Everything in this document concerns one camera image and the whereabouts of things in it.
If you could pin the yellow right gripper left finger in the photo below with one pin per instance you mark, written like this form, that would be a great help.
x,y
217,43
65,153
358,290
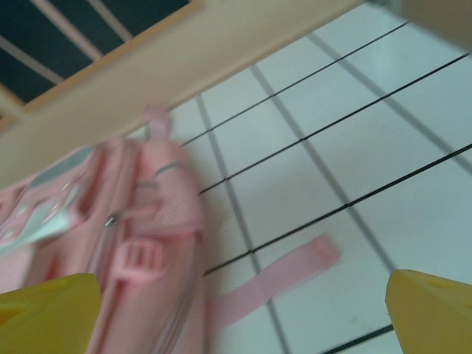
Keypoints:
x,y
44,317

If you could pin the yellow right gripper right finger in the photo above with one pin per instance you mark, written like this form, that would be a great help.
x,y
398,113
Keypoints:
x,y
431,317

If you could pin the pink backpack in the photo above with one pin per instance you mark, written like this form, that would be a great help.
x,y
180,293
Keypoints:
x,y
147,221

